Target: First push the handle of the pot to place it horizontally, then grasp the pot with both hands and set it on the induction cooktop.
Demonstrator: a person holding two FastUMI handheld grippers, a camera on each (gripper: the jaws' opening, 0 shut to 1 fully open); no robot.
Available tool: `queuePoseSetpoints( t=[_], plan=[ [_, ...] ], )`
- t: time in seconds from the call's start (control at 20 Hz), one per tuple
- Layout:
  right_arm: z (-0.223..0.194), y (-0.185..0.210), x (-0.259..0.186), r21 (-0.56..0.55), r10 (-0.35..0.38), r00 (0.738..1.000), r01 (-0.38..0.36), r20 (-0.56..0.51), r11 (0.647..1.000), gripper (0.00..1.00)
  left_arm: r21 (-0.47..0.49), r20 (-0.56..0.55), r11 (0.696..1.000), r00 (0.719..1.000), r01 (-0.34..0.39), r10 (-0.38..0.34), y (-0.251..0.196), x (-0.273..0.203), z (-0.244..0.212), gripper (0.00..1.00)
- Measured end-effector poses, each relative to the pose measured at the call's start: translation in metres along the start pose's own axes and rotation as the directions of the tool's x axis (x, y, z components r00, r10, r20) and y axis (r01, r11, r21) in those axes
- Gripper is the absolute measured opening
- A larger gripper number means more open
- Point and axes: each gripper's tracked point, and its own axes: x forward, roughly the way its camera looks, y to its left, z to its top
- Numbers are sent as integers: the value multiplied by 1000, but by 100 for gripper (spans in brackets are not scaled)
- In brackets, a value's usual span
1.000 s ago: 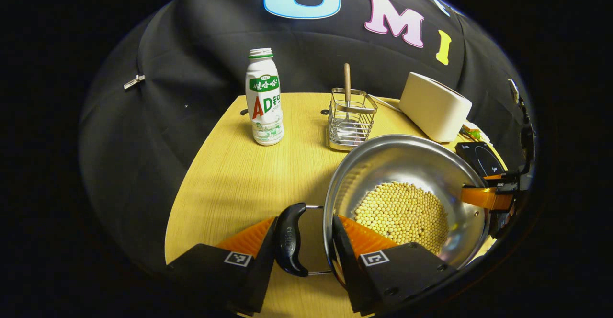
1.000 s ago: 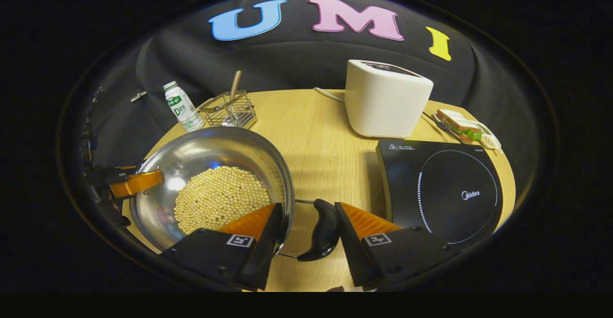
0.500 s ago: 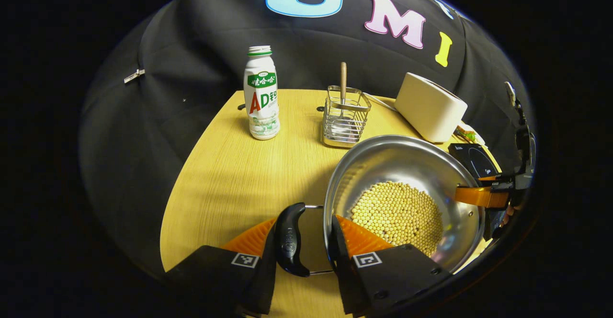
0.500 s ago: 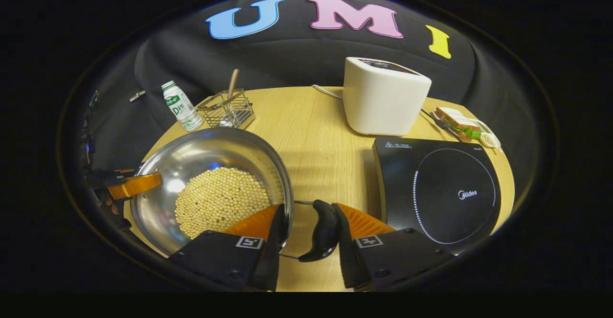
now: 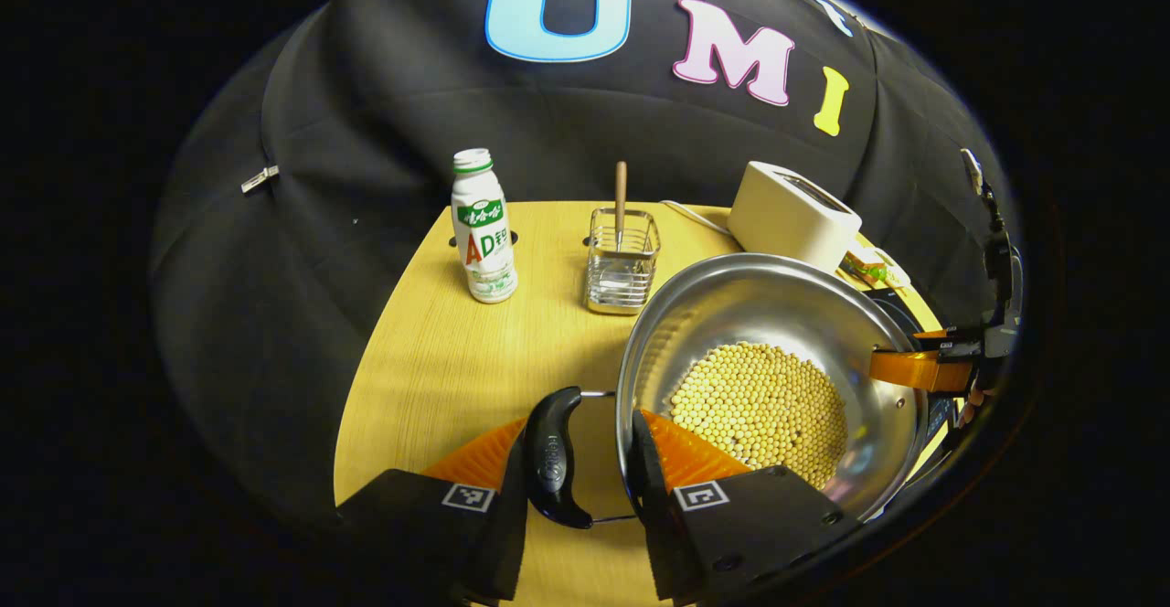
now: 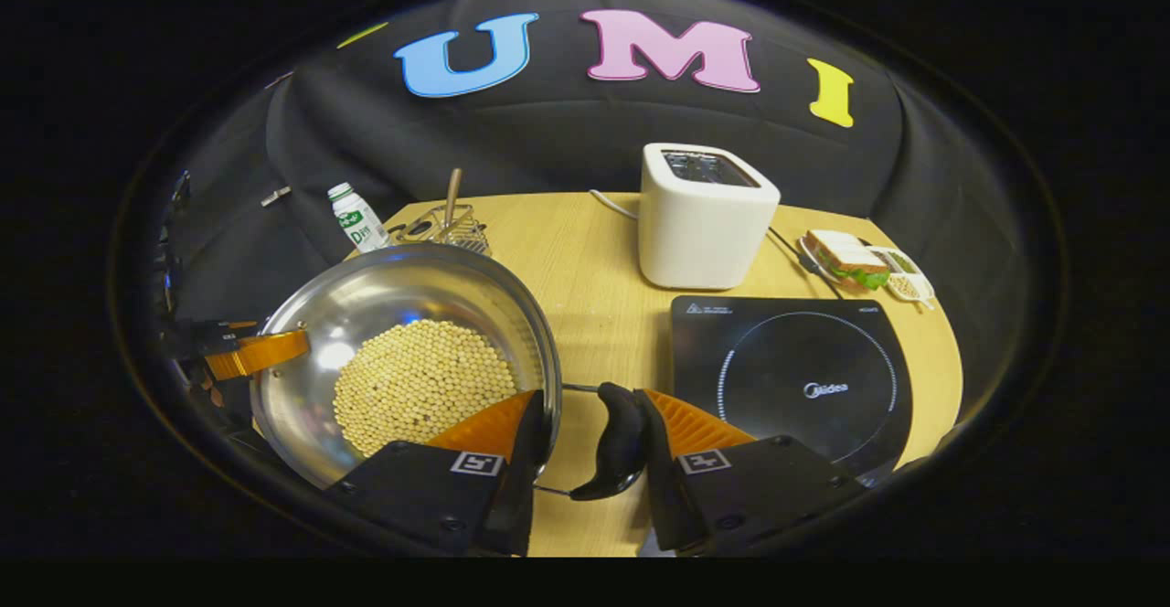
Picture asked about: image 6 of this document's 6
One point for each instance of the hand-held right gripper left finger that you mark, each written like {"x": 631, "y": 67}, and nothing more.
{"x": 516, "y": 497}

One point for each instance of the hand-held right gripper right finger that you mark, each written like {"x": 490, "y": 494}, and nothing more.
{"x": 663, "y": 497}

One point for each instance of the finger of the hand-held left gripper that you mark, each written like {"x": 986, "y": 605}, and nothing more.
{"x": 265, "y": 353}

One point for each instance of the black induction cooktop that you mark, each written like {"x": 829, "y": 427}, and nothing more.
{"x": 804, "y": 351}

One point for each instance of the pile of yellow soybeans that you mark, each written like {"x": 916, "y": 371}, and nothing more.
{"x": 411, "y": 378}

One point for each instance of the silver clip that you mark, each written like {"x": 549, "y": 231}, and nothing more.
{"x": 274, "y": 197}

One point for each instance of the white drink bottle green label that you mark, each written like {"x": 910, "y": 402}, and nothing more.
{"x": 361, "y": 223}

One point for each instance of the black equipment stand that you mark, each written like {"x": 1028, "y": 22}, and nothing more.
{"x": 180, "y": 188}

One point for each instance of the white toaster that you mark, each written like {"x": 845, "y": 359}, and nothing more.
{"x": 704, "y": 241}

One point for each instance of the sandwich with lettuce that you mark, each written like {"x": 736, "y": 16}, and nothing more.
{"x": 850, "y": 260}

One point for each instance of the white divided bean tray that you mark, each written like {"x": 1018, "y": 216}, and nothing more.
{"x": 909, "y": 287}

